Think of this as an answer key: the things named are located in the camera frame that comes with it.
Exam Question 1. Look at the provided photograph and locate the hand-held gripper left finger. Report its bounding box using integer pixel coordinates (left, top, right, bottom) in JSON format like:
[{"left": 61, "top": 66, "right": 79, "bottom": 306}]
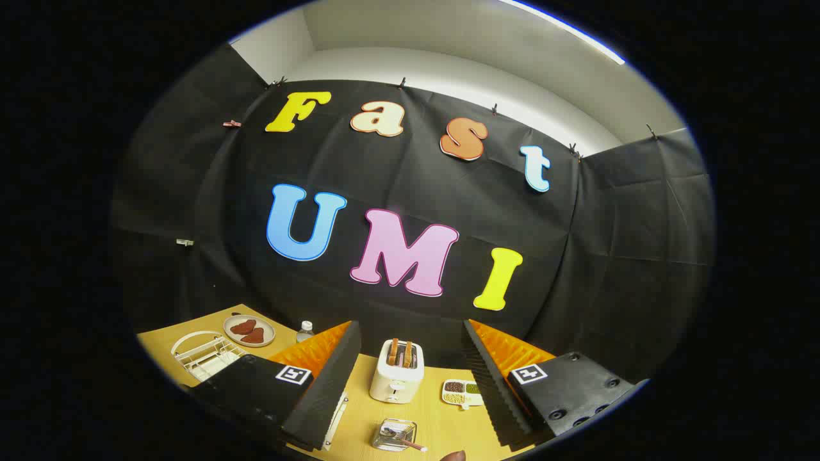
[{"left": 191, "top": 320, "right": 363, "bottom": 452}]

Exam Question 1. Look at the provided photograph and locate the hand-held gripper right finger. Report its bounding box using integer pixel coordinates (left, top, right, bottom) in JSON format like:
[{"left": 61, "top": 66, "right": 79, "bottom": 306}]
[{"left": 462, "top": 318, "right": 636, "bottom": 448}]

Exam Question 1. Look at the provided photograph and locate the metal wire basket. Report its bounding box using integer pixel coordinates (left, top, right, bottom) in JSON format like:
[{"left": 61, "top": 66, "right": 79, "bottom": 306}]
[{"left": 372, "top": 419, "right": 418, "bottom": 453}]

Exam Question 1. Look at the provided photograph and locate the pink-handled metal spoon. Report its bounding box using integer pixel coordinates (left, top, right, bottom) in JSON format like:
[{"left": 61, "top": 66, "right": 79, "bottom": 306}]
[{"left": 384, "top": 428, "right": 429, "bottom": 453}]

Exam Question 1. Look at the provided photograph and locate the white wire dish rack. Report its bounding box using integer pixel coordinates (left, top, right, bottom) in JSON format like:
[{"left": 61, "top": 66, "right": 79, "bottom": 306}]
[{"left": 172, "top": 330, "right": 350, "bottom": 451}]

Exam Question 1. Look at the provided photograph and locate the white divided bean dish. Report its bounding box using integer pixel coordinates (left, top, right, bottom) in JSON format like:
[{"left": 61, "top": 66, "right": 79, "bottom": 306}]
[{"left": 442, "top": 379, "right": 485, "bottom": 410}]

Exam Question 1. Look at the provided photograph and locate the small beige plate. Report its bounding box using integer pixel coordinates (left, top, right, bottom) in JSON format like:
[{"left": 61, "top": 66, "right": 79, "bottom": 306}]
[{"left": 223, "top": 314, "right": 276, "bottom": 348}]

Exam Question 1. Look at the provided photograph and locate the white toaster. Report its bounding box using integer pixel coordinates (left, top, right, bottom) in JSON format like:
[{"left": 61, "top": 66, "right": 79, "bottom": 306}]
[{"left": 370, "top": 339, "right": 425, "bottom": 404}]

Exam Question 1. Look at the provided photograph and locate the black backdrop cloth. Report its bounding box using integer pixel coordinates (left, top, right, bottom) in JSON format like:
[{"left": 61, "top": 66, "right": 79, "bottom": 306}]
[{"left": 109, "top": 44, "right": 716, "bottom": 385}]

